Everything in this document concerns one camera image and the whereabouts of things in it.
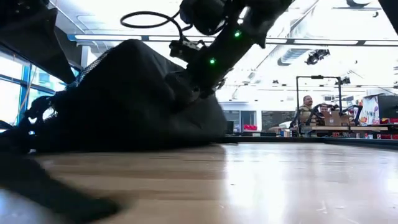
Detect black ceiling spotlight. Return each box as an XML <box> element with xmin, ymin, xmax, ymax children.
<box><xmin>305</xmin><ymin>49</ymin><xmax>331</xmax><ymax>66</ymax></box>

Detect dark wall board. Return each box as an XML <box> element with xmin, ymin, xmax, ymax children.
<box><xmin>261</xmin><ymin>110</ymin><xmax>297</xmax><ymax>131</ymax></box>

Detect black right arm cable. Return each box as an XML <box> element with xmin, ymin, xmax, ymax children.
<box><xmin>119</xmin><ymin>11</ymin><xmax>187</xmax><ymax>43</ymax></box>

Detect silver ventilation duct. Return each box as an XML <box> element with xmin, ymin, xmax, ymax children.
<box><xmin>276</xmin><ymin>0</ymin><xmax>321</xmax><ymax>67</ymax></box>

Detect black aluminium table frame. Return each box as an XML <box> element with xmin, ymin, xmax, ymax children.
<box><xmin>217</xmin><ymin>135</ymin><xmax>398</xmax><ymax>151</ymax></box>

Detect black camera stand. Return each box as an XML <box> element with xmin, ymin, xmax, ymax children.
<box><xmin>295</xmin><ymin>75</ymin><xmax>351</xmax><ymax>135</ymax></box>

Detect red storage crates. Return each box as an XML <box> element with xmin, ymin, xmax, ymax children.
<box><xmin>379</xmin><ymin>118</ymin><xmax>398</xmax><ymax>140</ymax></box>

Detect colourful white poster board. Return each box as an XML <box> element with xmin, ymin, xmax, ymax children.
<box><xmin>357</xmin><ymin>94</ymin><xmax>379</xmax><ymax>126</ymax></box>

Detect black monitor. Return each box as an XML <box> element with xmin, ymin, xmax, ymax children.
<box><xmin>377</xmin><ymin>95</ymin><xmax>398</xmax><ymax>119</ymax></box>

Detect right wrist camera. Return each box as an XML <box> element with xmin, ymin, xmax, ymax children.
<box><xmin>169</xmin><ymin>39</ymin><xmax>206</xmax><ymax>63</ymax></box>

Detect long linear ceiling light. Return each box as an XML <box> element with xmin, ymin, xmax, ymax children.
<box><xmin>67</xmin><ymin>33</ymin><xmax>398</xmax><ymax>47</ymax></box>

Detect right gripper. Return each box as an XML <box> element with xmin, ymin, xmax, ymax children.
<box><xmin>164</xmin><ymin>52</ymin><xmax>234</xmax><ymax>108</ymax></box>

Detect brown cardboard box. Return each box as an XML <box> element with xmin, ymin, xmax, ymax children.
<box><xmin>323</xmin><ymin>111</ymin><xmax>351</xmax><ymax>127</ymax></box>

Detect wooden background table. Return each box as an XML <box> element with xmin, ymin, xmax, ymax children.
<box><xmin>291</xmin><ymin>124</ymin><xmax>389</xmax><ymax>133</ymax></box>

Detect black Wolt backpack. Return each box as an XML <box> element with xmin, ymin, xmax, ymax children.
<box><xmin>0</xmin><ymin>39</ymin><xmax>228</xmax><ymax>223</ymax></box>

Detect person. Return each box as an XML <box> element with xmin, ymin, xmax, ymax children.
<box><xmin>297</xmin><ymin>95</ymin><xmax>315</xmax><ymax>126</ymax></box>

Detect black ceiling fixture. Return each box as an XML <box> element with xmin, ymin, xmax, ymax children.
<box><xmin>345</xmin><ymin>0</ymin><xmax>382</xmax><ymax>19</ymax></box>

